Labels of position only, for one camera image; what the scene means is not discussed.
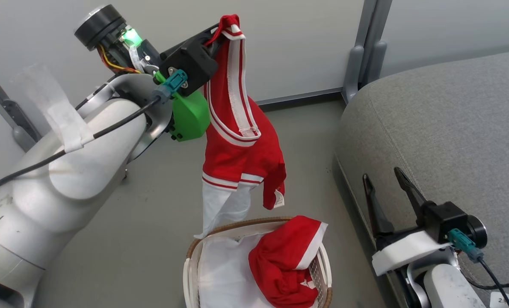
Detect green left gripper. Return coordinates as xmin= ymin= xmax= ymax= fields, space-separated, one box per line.
xmin=154 ymin=25 xmax=223 ymax=142

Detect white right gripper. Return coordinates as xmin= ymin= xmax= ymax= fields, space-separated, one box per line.
xmin=363 ymin=167 xmax=454 ymax=276

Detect red white-striped jersey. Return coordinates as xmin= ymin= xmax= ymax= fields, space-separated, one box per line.
xmin=202 ymin=14 xmax=287 ymax=210

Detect red shorts with white band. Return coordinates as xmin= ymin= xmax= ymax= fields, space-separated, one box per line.
xmin=249 ymin=215 xmax=328 ymax=308

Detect white cloth garment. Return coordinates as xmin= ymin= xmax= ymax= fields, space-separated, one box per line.
xmin=193 ymin=178 xmax=276 ymax=308

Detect white basket with wicker rim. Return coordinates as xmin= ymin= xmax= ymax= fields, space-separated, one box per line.
xmin=183 ymin=217 xmax=333 ymax=308

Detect grey fabric sofa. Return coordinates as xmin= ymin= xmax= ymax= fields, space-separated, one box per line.
xmin=332 ymin=48 xmax=509 ymax=308

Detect white tape strip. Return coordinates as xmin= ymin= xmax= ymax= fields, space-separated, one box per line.
xmin=21 ymin=64 xmax=95 ymax=153

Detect teal left camera cable connector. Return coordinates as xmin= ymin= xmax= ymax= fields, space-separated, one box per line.
xmin=152 ymin=70 xmax=189 ymax=103

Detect teal camera cable connector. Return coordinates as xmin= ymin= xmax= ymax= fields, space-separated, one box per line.
xmin=152 ymin=70 xmax=189 ymax=103
xmin=447 ymin=228 xmax=485 ymax=264

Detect teal right camera cable connector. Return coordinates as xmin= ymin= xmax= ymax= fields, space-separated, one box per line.
xmin=447 ymin=228 xmax=485 ymax=264

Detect grey partition bottom rail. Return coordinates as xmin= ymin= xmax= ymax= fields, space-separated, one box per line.
xmin=254 ymin=88 xmax=344 ymax=108

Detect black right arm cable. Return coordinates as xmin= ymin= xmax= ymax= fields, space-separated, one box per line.
xmin=477 ymin=257 xmax=509 ymax=308

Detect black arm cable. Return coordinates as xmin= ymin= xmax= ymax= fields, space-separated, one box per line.
xmin=477 ymin=257 xmax=509 ymax=308
xmin=0 ymin=98 xmax=161 ymax=202

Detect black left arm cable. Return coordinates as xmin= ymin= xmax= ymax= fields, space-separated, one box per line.
xmin=0 ymin=98 xmax=161 ymax=202

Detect grey partition post beside sofa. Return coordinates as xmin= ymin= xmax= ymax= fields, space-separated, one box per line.
xmin=341 ymin=0 xmax=393 ymax=104

